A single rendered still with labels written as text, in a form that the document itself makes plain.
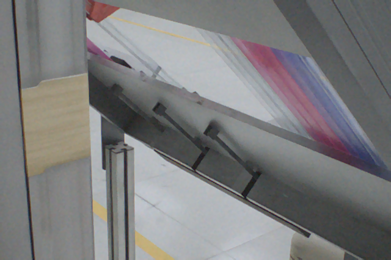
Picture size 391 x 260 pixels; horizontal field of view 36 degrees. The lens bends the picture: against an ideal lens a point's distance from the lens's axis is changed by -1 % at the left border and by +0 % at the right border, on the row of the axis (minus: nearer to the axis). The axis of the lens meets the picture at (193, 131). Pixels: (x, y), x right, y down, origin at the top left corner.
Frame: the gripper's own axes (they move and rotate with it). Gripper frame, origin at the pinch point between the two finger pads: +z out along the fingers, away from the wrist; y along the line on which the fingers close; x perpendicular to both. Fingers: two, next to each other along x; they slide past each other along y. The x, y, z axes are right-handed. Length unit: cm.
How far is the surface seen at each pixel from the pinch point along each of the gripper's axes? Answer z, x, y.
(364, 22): 3, -17, 49
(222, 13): 1.6, -11.3, 33.8
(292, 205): 7.5, 28.3, 18.6
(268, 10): 1.5, -12.9, 39.0
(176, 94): 3.5, 9.6, 9.5
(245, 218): 10, 137, -72
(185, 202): 16, 129, -94
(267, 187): 6.7, 28.4, 13.5
